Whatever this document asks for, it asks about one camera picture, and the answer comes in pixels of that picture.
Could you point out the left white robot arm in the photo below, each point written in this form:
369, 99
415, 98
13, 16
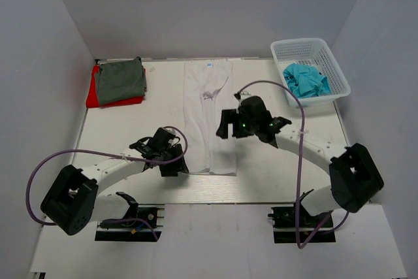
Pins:
77, 196

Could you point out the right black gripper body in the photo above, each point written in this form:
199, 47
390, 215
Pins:
245, 127

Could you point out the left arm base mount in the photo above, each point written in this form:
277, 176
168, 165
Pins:
120, 218

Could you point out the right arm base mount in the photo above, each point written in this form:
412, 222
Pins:
283, 223

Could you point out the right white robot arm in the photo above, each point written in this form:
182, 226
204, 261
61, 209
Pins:
354, 177

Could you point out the folded red t shirt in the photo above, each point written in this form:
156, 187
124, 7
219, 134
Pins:
93, 102

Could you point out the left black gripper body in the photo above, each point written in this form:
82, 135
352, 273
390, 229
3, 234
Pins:
175, 166

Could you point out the folded grey t shirt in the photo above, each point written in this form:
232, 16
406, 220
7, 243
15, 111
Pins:
121, 80

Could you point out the white t shirt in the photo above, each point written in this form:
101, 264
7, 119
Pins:
208, 89

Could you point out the blue t shirt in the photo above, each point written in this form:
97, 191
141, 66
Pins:
305, 81

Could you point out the white plastic basket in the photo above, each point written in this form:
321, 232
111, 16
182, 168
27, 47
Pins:
316, 53

